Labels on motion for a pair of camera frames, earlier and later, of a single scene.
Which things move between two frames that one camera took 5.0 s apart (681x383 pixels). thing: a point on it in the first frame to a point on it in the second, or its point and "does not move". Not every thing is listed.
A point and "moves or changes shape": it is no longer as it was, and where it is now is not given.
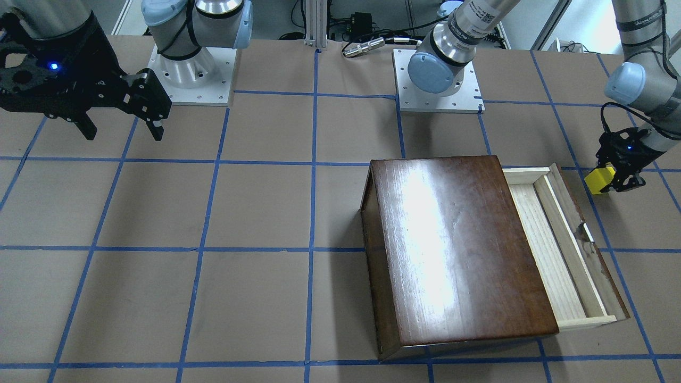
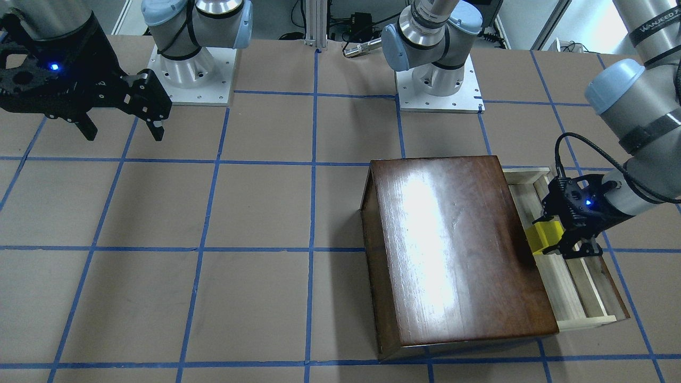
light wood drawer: x=580 y=291 does not move
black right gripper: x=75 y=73 does not move
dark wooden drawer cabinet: x=446 y=258 does not move
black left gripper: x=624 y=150 to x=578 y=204
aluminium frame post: x=316 y=23 does not move
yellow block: x=599 y=178 moves or changes shape
